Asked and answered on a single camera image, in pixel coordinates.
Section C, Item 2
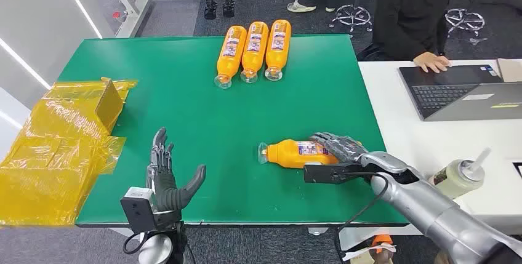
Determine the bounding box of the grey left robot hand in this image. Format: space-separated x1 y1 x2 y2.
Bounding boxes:
146 127 207 220

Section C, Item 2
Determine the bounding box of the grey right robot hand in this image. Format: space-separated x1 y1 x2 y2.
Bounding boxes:
311 132 369 164

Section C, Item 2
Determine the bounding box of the orange juice bottle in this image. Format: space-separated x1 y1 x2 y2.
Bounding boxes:
257 138 340 170
214 25 248 90
264 19 293 81
240 21 270 84

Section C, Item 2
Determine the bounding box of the green table mat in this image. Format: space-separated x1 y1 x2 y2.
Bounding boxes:
57 33 411 229

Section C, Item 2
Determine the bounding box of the white paper scrap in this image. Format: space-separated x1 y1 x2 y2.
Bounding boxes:
342 243 397 263

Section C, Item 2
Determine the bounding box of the yellow film wrapped carton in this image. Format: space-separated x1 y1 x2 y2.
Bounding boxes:
0 76 139 229

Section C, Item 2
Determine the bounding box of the pale drink cup with straw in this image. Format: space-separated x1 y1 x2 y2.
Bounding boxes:
427 147 492 200

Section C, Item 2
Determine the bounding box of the dark grey laptop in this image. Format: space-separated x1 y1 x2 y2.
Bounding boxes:
398 64 522 122

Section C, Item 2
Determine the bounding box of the person's hand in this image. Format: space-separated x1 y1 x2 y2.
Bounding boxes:
412 51 452 74

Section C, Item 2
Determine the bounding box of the chrome chair base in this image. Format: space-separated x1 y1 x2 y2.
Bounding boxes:
444 7 487 37
329 4 374 33

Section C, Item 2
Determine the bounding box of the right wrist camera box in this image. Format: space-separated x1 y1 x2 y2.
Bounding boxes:
303 162 374 185

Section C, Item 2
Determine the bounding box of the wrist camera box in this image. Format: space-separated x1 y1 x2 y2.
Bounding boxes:
303 162 374 185
120 186 156 235

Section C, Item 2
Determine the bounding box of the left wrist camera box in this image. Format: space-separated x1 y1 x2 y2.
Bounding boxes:
120 186 156 235

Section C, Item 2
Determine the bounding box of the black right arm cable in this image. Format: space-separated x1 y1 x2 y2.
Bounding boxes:
335 171 391 255

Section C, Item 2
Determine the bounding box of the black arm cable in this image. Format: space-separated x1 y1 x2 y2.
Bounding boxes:
122 232 144 255
335 171 391 255

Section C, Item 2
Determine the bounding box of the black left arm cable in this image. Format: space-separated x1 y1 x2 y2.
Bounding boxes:
122 232 144 255

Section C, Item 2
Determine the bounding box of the orange handled tool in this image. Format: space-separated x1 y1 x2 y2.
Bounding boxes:
370 234 395 264

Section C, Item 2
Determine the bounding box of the white metal frame stand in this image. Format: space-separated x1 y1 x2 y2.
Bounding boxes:
100 0 247 39

